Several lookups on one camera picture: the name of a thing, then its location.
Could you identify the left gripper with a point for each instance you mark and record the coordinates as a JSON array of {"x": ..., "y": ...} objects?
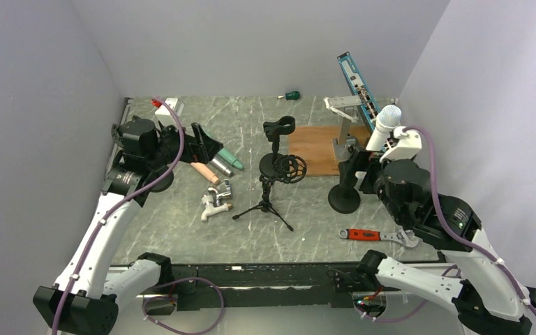
[{"x": 193, "y": 150}]

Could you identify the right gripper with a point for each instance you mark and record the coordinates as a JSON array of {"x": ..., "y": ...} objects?
[{"x": 365, "y": 160}]

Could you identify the grey condenser microphone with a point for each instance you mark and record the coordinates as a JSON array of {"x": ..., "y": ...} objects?
[{"x": 222, "y": 167}]

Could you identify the peach pink microphone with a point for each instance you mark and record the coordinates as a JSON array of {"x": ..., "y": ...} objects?
[{"x": 206, "y": 173}]

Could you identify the mint green microphone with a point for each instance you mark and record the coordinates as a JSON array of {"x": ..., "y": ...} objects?
[{"x": 231, "y": 159}]

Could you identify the white microphone silver grille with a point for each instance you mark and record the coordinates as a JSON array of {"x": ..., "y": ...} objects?
[{"x": 386, "y": 121}]

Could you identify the black tripod shock mount stand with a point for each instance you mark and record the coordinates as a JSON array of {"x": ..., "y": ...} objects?
[{"x": 285, "y": 169}]

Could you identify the black shock mount desk stand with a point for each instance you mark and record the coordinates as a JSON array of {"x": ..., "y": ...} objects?
[{"x": 139, "y": 160}]

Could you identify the black round base clip stand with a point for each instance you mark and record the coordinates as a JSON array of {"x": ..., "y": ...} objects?
[{"x": 275, "y": 148}]

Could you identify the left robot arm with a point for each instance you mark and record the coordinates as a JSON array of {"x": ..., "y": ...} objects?
[{"x": 82, "y": 300}]

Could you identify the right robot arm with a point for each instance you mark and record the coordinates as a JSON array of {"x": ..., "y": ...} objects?
[{"x": 487, "y": 299}]

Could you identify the wooden board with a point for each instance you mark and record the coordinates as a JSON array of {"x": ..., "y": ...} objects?
[{"x": 315, "y": 145}]

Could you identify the white and chrome faucet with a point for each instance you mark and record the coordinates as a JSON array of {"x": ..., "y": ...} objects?
[{"x": 214, "y": 201}]

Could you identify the blue network switch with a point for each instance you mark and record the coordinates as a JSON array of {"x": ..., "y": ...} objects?
[{"x": 368, "y": 108}]

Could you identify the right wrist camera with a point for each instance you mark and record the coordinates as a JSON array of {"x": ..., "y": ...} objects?
[{"x": 409, "y": 144}]

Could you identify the metal bracket on post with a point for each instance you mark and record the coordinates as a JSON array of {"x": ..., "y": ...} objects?
[{"x": 346, "y": 108}]

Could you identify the red handled adjustable wrench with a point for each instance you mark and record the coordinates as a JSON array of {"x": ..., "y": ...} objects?
[{"x": 405, "y": 238}]

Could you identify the green handled screwdriver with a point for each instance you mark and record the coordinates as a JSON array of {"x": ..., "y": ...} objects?
[{"x": 290, "y": 96}]

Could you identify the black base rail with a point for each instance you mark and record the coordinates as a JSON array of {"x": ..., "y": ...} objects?
[{"x": 265, "y": 285}]

